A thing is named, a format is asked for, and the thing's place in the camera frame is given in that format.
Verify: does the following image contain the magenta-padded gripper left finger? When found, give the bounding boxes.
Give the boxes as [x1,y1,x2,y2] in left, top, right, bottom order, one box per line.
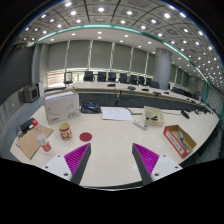
[42,143,92,186]

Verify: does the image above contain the open red-edged cardboard box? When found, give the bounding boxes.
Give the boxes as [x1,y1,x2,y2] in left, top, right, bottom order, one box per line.
[162,124,198,159]

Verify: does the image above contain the flat round red coaster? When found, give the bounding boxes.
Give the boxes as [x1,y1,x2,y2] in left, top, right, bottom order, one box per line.
[79,131,93,143]

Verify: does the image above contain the black power strip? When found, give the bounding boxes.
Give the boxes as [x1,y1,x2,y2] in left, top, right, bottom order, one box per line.
[18,117,36,134]

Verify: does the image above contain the red floral cup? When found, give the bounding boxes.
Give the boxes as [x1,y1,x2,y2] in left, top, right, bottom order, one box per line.
[58,121,73,141]

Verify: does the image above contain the white paper carton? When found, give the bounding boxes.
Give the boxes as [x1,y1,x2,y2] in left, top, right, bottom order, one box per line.
[43,89,82,126]

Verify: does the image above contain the grey boxy monitor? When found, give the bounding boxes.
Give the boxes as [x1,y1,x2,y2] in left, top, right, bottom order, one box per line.
[21,84,41,104]

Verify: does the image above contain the round ceiling lights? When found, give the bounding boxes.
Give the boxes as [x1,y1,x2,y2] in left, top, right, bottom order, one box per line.
[19,1,223,88]

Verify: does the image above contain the row of black office chairs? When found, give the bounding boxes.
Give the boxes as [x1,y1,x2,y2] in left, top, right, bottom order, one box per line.
[83,70,161,89]

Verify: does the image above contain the brown cardboard sheet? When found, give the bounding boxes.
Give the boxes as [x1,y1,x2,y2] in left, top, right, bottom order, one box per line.
[16,123,54,160]

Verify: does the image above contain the white printed paper sheet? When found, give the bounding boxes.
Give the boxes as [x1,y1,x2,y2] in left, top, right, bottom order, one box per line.
[101,106,134,122]

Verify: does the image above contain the small open white box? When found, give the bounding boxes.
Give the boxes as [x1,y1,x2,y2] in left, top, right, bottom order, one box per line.
[143,105,166,128]

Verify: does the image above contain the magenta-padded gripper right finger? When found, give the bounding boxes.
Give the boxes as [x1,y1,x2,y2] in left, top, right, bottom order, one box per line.
[131,142,183,186]

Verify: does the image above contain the long curved conference desk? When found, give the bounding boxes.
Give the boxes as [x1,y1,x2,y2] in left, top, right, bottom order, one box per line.
[71,81,214,111]

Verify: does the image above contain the black desk console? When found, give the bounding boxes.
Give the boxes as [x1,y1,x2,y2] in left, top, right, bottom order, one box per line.
[80,100,102,115]

